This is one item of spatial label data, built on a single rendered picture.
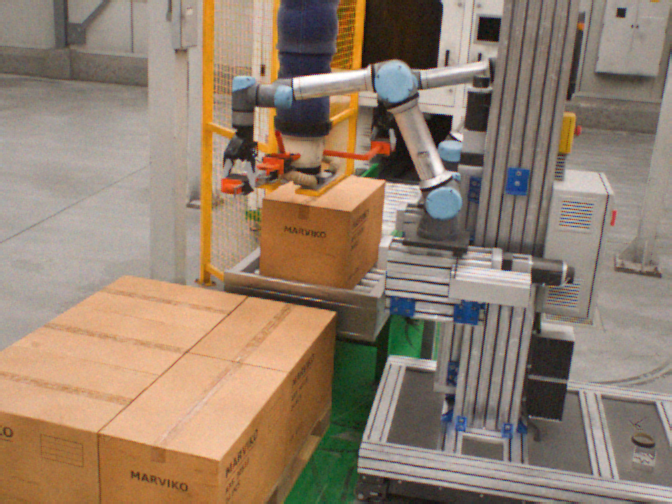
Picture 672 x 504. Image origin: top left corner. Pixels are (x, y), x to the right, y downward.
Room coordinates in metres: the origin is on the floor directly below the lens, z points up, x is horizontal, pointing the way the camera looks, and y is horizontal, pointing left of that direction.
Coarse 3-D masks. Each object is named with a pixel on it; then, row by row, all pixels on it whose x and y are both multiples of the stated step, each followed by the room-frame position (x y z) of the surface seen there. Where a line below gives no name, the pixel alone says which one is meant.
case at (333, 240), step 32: (288, 192) 3.59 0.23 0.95; (352, 192) 3.66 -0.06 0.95; (384, 192) 3.91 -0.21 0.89; (288, 224) 3.43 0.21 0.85; (320, 224) 3.39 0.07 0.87; (352, 224) 3.40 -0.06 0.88; (288, 256) 3.43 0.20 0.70; (320, 256) 3.39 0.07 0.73; (352, 256) 3.43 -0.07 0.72; (352, 288) 3.47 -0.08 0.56
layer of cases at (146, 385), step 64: (64, 320) 2.96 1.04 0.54; (128, 320) 3.00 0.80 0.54; (192, 320) 3.04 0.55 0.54; (256, 320) 3.08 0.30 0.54; (320, 320) 3.13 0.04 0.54; (0, 384) 2.43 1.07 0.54; (64, 384) 2.46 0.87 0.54; (128, 384) 2.49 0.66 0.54; (192, 384) 2.52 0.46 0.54; (256, 384) 2.55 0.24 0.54; (320, 384) 3.05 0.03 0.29; (0, 448) 2.28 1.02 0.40; (64, 448) 2.22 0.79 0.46; (128, 448) 2.16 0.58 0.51; (192, 448) 2.13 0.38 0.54; (256, 448) 2.37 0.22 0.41
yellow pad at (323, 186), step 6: (336, 174) 3.38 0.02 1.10; (342, 174) 3.40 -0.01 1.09; (318, 180) 3.19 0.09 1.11; (324, 180) 3.26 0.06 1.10; (330, 180) 3.27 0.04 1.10; (336, 180) 3.30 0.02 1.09; (300, 186) 3.16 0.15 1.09; (318, 186) 3.16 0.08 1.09; (324, 186) 3.19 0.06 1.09; (330, 186) 3.22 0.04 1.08; (300, 192) 3.11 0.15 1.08; (306, 192) 3.10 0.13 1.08; (312, 192) 3.10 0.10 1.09; (318, 192) 3.09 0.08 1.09; (324, 192) 3.15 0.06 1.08
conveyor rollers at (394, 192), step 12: (396, 192) 5.30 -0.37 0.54; (408, 192) 5.29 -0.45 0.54; (420, 192) 5.35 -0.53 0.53; (384, 204) 4.96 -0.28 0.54; (396, 204) 4.96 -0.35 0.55; (384, 216) 4.69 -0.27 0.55; (384, 228) 4.49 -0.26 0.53; (372, 276) 3.68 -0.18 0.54; (360, 288) 3.51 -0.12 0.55; (372, 288) 3.51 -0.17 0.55
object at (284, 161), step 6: (264, 156) 3.05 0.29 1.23; (270, 156) 3.09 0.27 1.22; (276, 156) 3.09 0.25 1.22; (282, 156) 3.08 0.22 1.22; (288, 156) 3.08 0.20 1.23; (264, 162) 3.02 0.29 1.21; (270, 162) 3.02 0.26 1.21; (276, 162) 3.01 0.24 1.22; (282, 162) 3.00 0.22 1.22; (288, 162) 3.03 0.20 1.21; (282, 168) 3.00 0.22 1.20; (288, 168) 3.03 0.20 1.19; (282, 174) 3.00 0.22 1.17
